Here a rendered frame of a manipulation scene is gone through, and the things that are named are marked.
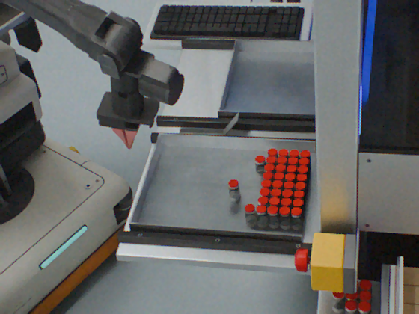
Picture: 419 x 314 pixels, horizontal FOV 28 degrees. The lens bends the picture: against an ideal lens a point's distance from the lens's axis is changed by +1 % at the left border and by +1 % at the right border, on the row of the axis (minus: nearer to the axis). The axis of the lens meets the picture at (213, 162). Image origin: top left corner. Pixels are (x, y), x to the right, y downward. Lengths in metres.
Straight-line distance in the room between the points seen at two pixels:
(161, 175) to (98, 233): 0.89
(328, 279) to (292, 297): 1.21
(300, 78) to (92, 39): 0.73
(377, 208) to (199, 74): 0.74
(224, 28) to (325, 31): 1.08
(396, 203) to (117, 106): 0.50
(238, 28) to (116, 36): 0.90
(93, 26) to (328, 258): 0.54
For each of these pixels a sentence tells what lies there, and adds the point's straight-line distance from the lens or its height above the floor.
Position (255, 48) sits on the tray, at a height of 0.89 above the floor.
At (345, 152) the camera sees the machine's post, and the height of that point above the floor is 1.20.
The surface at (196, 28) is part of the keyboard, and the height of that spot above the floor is 0.83.
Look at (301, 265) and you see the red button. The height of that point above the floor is 1.00.
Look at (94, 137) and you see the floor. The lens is 3.24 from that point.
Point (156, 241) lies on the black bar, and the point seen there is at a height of 0.89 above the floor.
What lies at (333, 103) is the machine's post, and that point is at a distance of 1.25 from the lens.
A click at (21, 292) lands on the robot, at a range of 2.51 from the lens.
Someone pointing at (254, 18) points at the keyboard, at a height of 0.83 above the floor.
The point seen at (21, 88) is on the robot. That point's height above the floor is 0.80.
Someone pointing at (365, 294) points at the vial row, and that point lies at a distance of 1.49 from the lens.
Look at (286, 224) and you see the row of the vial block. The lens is 1.62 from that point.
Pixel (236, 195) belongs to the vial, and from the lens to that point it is 1.68.
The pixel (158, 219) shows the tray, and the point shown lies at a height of 0.88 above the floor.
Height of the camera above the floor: 2.13
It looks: 45 degrees down
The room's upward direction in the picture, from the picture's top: 9 degrees counter-clockwise
